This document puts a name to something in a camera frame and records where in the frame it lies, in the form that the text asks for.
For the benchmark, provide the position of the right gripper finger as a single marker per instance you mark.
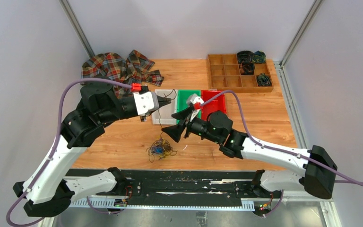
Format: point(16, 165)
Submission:
point(185, 115)
point(175, 131)

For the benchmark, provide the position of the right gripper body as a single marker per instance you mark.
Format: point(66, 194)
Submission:
point(195, 126)

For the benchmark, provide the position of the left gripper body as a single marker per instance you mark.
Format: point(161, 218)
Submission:
point(123, 110)

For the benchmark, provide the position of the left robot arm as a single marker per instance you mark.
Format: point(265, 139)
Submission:
point(102, 102)

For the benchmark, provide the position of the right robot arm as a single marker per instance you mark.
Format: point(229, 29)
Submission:
point(311, 170)

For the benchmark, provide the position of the white plastic bin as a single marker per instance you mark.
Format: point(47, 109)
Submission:
point(163, 115)

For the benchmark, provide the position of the red plastic bin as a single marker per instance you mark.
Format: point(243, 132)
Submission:
point(217, 104)

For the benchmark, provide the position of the plaid cloth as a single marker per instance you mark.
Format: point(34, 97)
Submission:
point(136, 68)

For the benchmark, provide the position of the wooden compartment tray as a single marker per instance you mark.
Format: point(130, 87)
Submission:
point(237, 73)

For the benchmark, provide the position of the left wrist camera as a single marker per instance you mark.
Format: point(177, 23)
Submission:
point(146, 103)

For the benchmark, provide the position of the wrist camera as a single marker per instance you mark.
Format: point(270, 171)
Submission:
point(146, 103)
point(196, 101)

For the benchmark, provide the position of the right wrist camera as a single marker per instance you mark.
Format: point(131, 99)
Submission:
point(196, 101)

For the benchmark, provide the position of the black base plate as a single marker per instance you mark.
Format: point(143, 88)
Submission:
point(183, 188)

